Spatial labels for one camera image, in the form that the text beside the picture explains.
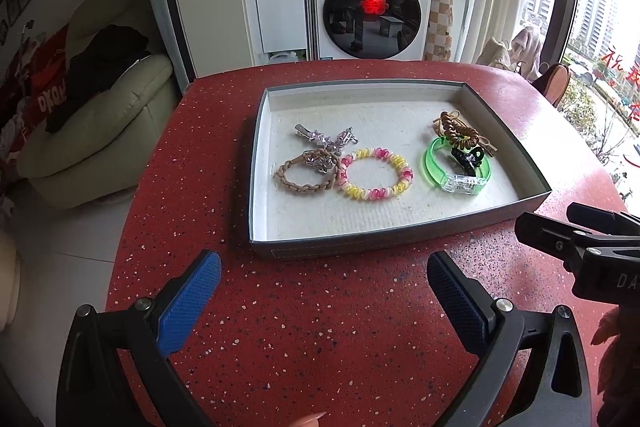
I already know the black claw hair clip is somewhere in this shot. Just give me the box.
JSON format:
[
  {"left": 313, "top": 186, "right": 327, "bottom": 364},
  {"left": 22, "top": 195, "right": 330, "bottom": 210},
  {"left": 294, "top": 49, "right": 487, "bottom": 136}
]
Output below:
[{"left": 447, "top": 146, "right": 487, "bottom": 176}]

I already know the red-handled mop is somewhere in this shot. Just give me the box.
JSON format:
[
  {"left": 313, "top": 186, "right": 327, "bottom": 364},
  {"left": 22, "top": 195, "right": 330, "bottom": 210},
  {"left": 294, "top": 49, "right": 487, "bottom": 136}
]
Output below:
[{"left": 280, "top": 0, "right": 317, "bottom": 62}]

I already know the brown coil hair tie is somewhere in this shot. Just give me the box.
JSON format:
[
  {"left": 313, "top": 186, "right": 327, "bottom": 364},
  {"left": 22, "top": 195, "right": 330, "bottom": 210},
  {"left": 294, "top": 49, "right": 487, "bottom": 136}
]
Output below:
[{"left": 432, "top": 109, "right": 501, "bottom": 155}]

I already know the clear green bracelet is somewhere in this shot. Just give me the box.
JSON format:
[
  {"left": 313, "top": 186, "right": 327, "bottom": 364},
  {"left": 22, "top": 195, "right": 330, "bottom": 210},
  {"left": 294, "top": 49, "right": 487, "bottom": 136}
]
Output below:
[{"left": 424, "top": 134, "right": 493, "bottom": 196}]

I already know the brown braided hair tie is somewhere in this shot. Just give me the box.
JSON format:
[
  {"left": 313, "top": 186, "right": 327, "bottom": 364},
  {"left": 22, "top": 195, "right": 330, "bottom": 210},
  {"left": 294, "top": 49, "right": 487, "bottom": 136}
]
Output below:
[{"left": 273, "top": 151, "right": 346, "bottom": 196}]

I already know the pink yellow spiral hair tie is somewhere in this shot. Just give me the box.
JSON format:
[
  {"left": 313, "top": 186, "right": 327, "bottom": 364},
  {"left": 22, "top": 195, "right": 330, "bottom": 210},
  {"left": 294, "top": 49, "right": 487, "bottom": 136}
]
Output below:
[{"left": 337, "top": 147, "right": 415, "bottom": 202}]

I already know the person's right hand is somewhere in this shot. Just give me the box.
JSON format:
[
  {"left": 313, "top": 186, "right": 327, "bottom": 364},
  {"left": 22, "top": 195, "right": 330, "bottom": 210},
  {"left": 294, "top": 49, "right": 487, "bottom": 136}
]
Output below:
[{"left": 591, "top": 307, "right": 640, "bottom": 427}]

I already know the cream leather sofa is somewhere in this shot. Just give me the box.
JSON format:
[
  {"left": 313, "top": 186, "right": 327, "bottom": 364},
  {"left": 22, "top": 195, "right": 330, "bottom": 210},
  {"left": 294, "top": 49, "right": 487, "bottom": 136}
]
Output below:
[{"left": 17, "top": 0, "right": 173, "bottom": 210}]

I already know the rhinestone hair clip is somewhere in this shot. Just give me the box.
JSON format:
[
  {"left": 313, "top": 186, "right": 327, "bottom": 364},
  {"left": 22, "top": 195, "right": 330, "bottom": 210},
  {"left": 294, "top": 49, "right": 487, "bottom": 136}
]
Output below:
[{"left": 301, "top": 127, "right": 360, "bottom": 176}]

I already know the shallow grey white-lined tray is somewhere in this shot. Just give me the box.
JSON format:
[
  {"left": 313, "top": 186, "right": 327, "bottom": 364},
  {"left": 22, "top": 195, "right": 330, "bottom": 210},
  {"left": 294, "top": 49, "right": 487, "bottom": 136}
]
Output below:
[{"left": 248, "top": 79, "right": 552, "bottom": 260}]

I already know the person's left hand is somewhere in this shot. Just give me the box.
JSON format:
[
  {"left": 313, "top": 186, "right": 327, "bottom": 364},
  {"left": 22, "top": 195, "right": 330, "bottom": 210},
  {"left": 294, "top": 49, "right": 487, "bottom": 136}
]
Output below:
[{"left": 289, "top": 412, "right": 328, "bottom": 427}]

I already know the pale pink garment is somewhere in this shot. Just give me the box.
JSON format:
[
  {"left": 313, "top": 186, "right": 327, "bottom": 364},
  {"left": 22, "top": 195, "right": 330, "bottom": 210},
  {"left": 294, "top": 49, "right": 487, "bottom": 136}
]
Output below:
[{"left": 510, "top": 26, "right": 546, "bottom": 80}]

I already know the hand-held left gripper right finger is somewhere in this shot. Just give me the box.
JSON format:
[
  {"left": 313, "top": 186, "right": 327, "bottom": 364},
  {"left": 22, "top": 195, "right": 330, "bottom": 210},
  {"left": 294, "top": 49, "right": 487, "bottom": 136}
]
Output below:
[{"left": 426, "top": 251, "right": 593, "bottom": 427}]

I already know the red printed cloth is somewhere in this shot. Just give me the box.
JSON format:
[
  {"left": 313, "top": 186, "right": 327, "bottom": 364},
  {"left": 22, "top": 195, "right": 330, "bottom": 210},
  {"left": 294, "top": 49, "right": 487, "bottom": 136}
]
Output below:
[{"left": 0, "top": 24, "right": 71, "bottom": 158}]

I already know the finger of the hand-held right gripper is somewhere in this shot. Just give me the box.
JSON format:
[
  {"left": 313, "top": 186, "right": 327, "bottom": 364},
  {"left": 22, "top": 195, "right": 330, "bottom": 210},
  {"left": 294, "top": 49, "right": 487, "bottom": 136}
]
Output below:
[
  {"left": 514, "top": 211, "right": 603, "bottom": 269},
  {"left": 566, "top": 202, "right": 640, "bottom": 240}
]

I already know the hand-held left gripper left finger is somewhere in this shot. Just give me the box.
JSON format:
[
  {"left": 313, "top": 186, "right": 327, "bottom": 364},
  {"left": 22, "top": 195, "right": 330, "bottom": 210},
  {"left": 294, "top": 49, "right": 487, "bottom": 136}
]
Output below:
[{"left": 56, "top": 249, "right": 222, "bottom": 427}]

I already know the dark clothing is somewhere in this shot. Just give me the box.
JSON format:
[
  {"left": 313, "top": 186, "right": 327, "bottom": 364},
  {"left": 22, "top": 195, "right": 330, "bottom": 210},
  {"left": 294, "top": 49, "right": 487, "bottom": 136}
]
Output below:
[{"left": 45, "top": 24, "right": 151, "bottom": 135}]

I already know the wooden chair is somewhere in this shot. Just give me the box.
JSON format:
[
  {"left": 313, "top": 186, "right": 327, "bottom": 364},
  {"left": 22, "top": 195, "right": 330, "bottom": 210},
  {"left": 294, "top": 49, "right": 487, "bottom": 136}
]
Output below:
[{"left": 530, "top": 63, "right": 572, "bottom": 108}]

